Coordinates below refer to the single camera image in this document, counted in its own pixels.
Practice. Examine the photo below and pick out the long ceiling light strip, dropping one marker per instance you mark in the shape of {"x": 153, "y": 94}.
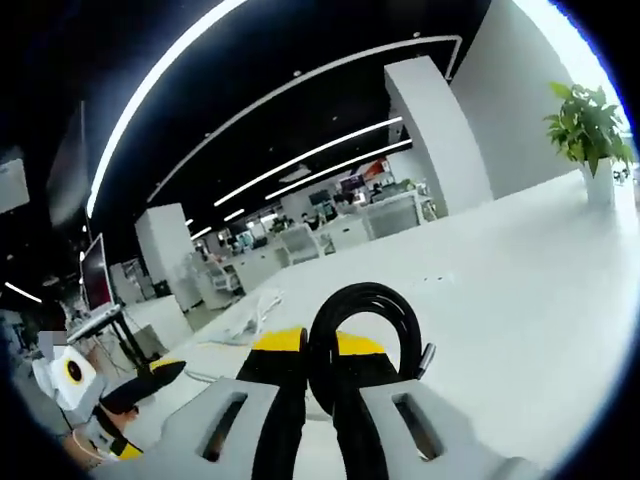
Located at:
{"x": 310, "y": 160}
{"x": 340, "y": 170}
{"x": 150, "y": 85}

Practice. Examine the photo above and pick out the person's light grey clothing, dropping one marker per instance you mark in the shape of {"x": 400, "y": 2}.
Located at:
{"x": 40, "y": 420}

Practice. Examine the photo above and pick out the row of white office desks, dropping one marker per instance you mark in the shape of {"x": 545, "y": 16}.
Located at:
{"x": 350, "y": 235}

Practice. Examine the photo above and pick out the large dark hanging screen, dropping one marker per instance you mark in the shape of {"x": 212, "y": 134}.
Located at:
{"x": 67, "y": 165}

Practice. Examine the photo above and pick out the small black object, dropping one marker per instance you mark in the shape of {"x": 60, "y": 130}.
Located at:
{"x": 621, "y": 175}

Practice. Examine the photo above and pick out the open silver laptop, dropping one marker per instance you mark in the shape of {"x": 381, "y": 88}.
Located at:
{"x": 97, "y": 280}

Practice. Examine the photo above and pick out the person's left hand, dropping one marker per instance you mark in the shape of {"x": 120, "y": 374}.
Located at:
{"x": 82, "y": 450}

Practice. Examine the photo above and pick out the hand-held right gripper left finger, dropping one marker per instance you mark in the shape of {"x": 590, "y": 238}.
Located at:
{"x": 280, "y": 400}

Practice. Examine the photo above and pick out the white hanging ceiling panel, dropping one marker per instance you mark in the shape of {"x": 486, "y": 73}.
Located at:
{"x": 12, "y": 182}

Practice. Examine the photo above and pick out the white office chair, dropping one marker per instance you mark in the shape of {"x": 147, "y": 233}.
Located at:
{"x": 300, "y": 245}
{"x": 395, "y": 215}
{"x": 220, "y": 285}

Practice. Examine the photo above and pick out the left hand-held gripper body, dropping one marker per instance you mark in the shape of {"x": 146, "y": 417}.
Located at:
{"x": 87, "y": 395}

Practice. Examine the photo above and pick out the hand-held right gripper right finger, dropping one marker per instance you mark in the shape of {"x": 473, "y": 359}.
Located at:
{"x": 360, "y": 425}

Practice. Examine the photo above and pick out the green plant in white pot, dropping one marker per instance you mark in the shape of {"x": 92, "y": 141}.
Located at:
{"x": 600, "y": 185}

